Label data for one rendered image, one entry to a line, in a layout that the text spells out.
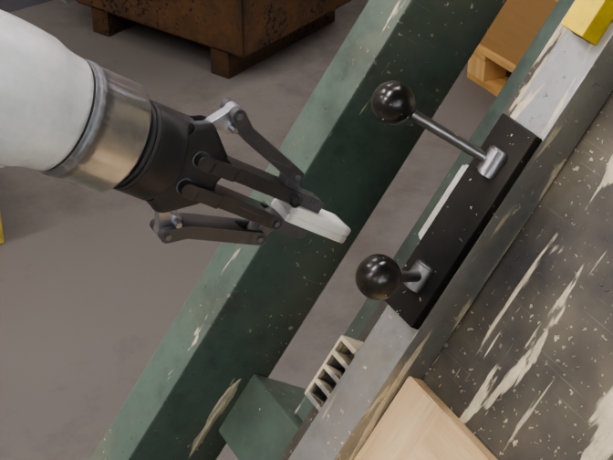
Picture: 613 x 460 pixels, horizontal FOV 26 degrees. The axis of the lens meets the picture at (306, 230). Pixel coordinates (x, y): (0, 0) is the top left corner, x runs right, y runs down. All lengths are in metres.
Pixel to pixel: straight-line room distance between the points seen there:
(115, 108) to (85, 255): 2.76
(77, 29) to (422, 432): 4.01
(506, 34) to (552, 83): 3.29
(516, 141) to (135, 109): 0.35
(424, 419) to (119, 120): 0.40
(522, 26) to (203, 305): 3.08
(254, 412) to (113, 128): 0.54
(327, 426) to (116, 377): 2.07
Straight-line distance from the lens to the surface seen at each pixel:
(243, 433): 1.44
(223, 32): 4.56
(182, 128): 1.02
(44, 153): 0.96
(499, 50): 4.51
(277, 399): 1.42
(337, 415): 1.23
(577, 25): 1.16
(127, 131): 0.98
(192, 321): 1.42
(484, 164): 1.16
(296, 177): 1.10
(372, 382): 1.21
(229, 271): 1.39
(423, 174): 4.07
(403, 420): 1.20
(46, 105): 0.94
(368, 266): 1.07
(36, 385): 3.29
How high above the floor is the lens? 2.04
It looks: 33 degrees down
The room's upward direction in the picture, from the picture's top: straight up
